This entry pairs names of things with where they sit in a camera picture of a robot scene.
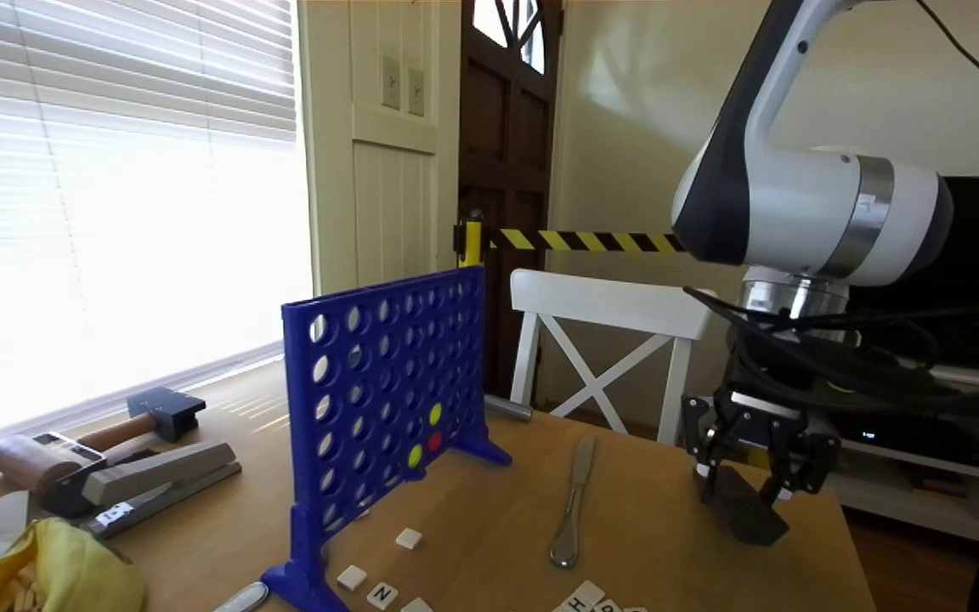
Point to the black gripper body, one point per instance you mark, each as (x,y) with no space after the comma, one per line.
(765,423)

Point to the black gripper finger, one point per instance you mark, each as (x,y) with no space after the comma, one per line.
(713,442)
(809,464)

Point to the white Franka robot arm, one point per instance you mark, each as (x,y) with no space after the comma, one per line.
(805,214)

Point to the black set-top box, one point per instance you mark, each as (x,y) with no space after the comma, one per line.
(909,441)

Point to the white television stand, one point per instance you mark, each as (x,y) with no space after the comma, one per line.
(918,496)

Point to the white cross-back chair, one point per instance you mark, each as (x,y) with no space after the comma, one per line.
(608,308)

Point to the black yellow barrier belt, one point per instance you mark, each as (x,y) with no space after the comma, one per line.
(594,241)

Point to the brown wooden entrance door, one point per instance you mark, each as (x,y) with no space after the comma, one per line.
(506,172)

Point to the white letter tile N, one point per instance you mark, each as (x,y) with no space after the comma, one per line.
(381,593)

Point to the blue head wooden hammer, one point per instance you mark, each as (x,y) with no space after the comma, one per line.
(169,409)

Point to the grey stapler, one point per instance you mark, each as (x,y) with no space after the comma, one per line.
(161,476)

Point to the white window blinds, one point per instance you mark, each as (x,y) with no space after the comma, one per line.
(117,172)

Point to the yellow crumpled bag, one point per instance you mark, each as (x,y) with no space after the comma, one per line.
(49,572)

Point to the yellow stanchion post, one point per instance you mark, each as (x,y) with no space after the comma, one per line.
(470,241)

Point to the cream wall switch plate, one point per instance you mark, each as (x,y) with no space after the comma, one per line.
(417,93)
(393,85)

